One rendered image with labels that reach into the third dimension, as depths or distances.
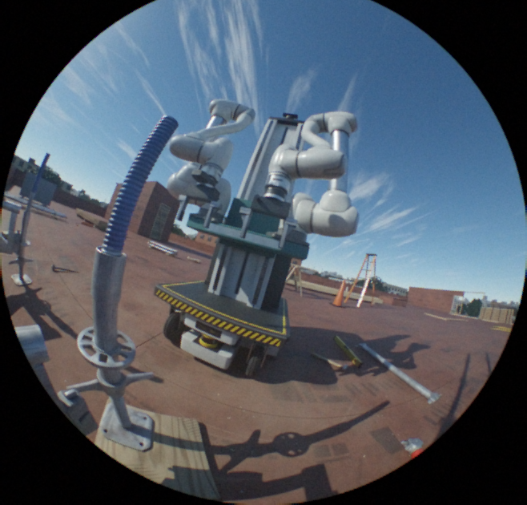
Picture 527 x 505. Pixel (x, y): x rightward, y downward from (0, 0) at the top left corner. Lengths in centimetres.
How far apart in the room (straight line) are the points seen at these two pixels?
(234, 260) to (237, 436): 93
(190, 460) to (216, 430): 17
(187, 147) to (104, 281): 59
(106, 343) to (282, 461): 58
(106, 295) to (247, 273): 86
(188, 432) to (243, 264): 91
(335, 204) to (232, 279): 73
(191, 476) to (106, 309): 47
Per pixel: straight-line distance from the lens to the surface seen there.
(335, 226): 74
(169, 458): 60
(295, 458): 70
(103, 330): 33
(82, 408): 41
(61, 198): 1184
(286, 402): 86
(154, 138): 30
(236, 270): 104
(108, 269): 27
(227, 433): 69
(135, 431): 63
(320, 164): 55
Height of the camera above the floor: 59
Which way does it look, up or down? 7 degrees up
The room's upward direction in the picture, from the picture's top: 16 degrees clockwise
